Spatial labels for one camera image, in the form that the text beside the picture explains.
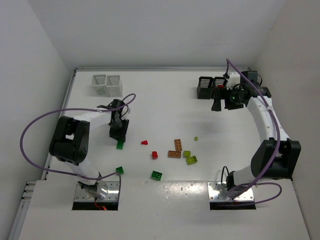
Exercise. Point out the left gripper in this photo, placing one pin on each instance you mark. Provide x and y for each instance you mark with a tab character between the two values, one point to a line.
119	131

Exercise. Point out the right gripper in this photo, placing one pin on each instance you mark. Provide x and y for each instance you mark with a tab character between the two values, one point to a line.
222	94

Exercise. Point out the long green lego brick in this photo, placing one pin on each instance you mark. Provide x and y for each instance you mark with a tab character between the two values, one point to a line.
120	144

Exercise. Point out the small green lego brick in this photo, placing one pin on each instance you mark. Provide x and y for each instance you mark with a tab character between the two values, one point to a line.
120	170

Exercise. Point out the red lego brick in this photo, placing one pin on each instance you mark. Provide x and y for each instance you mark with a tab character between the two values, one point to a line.
154	155

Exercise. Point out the green lego brick front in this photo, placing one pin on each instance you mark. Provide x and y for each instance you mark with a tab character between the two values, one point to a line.
155	175

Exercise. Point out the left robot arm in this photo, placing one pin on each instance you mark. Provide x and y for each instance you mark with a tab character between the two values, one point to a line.
70	142

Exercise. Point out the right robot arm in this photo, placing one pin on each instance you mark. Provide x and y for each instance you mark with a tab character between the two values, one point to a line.
187	126

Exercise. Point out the black slotted bin right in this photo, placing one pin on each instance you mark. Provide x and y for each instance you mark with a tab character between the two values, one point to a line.
218	82

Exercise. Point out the black slotted bin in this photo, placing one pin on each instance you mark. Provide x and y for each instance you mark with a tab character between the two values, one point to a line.
205	87
218	82

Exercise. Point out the black slotted bin left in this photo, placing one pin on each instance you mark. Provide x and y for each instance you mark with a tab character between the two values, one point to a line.
205	87

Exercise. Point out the white slotted bin right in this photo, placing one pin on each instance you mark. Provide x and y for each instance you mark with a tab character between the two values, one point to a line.
114	86

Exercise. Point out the white slotted bin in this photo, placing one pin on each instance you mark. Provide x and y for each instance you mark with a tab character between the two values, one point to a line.
99	86
114	86

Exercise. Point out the white slotted bin left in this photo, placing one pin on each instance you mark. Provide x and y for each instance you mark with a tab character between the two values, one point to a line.
99	86

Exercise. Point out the orange lego plate flat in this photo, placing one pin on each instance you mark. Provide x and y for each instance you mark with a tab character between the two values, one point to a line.
174	154

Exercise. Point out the orange lego plate upright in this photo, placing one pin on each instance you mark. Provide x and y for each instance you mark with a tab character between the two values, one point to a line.
178	145

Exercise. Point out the lime lego brick small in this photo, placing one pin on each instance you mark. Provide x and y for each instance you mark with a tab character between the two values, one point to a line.
186	154

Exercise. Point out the lime lego brick large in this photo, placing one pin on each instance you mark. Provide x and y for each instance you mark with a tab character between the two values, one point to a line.
191	160

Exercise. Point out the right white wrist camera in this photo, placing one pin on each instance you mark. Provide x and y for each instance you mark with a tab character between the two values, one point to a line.
234	79

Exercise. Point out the aluminium frame rail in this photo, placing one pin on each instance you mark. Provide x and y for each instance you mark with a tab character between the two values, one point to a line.
151	69

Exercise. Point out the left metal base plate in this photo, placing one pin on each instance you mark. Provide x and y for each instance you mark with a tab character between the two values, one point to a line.
112	190

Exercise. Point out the metal base plate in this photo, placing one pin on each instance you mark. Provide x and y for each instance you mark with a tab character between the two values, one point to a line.
112	190
217	193

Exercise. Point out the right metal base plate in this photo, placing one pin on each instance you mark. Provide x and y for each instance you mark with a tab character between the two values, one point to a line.
217	193

